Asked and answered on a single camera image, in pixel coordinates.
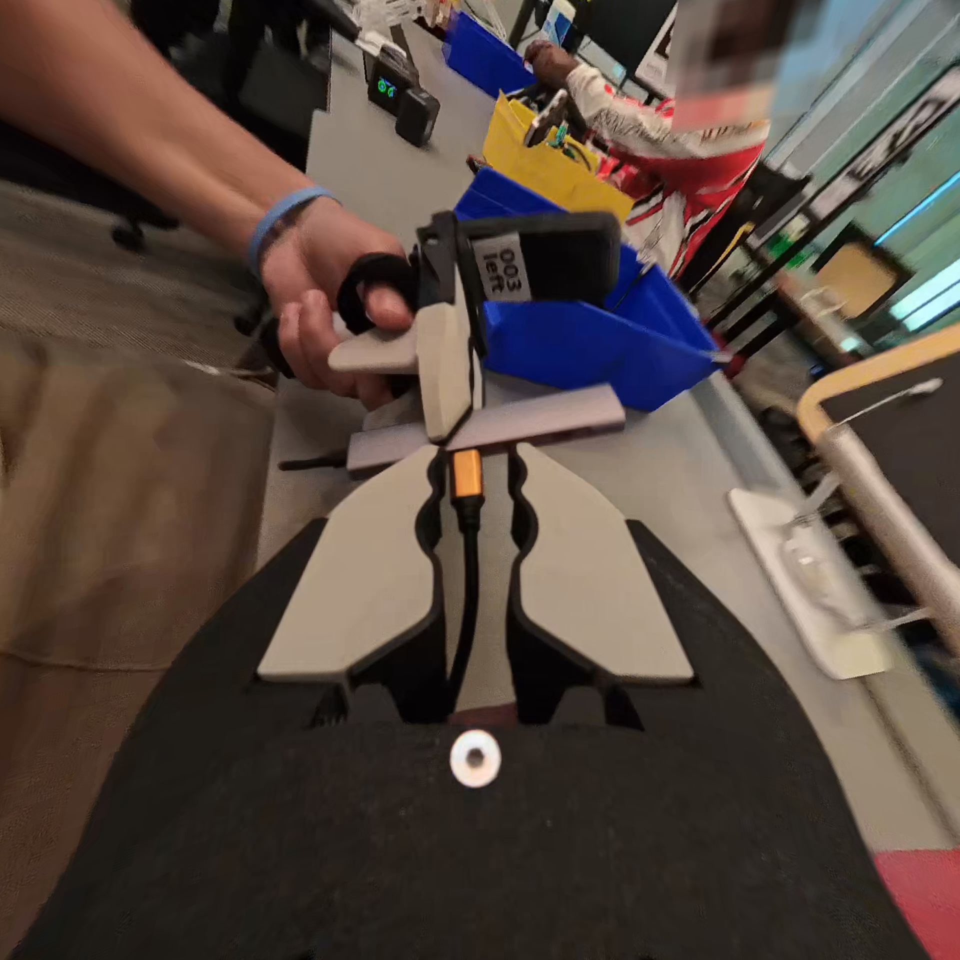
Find person's left hand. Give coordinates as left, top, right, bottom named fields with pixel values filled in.
left=258, top=198, right=417, bottom=410

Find red storage bin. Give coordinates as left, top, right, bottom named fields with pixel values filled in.
left=872, top=847, right=960, bottom=960

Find grey desk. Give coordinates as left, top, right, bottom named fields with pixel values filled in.
left=255, top=22, right=960, bottom=886

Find grey usb hub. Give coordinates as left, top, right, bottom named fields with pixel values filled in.
left=277, top=384, right=626, bottom=480

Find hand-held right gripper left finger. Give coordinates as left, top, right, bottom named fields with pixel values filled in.
left=257, top=444, right=445, bottom=685

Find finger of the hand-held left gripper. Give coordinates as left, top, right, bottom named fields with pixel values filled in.
left=416, top=270, right=485, bottom=444
left=365, top=384, right=427, bottom=434

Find black device with green display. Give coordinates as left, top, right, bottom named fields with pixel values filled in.
left=366, top=46, right=421, bottom=115

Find yellow storage bin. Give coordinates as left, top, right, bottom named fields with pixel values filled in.
left=482, top=90, right=637, bottom=226

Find book stand with black board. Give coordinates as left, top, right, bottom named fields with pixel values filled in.
left=723, top=322, right=960, bottom=682

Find person's left forearm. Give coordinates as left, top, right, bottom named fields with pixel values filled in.
left=0, top=0, right=316, bottom=260

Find blue wristband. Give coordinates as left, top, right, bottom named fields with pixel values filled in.
left=246, top=186, right=339, bottom=279

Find black cable with gold plug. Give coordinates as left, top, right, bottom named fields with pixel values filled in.
left=442, top=448, right=489, bottom=706

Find blue storage bin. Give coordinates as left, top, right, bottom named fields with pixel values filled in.
left=442, top=9, right=537, bottom=99
left=453, top=166, right=723, bottom=414

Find person's beige trousers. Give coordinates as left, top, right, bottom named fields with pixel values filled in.
left=0, top=180, right=280, bottom=942

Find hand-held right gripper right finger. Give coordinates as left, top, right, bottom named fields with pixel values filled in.
left=508, top=442, right=695, bottom=685

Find dark grey device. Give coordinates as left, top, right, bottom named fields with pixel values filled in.
left=523, top=90, right=570, bottom=149

